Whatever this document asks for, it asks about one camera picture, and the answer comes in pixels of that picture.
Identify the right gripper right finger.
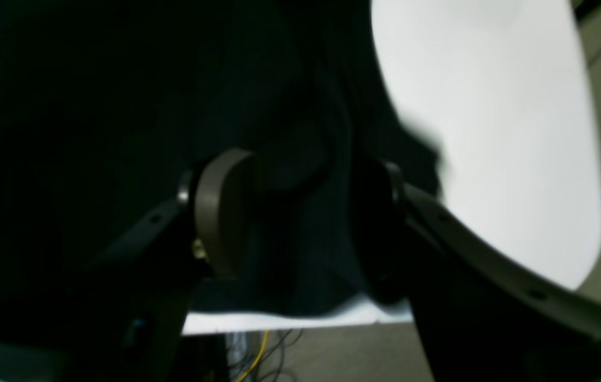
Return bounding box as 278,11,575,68
353,159,601,381

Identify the black T-shirt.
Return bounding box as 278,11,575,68
0,1,439,316

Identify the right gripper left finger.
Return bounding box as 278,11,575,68
0,149,258,381

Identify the yellow cable on floor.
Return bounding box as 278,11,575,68
234,329,270,382

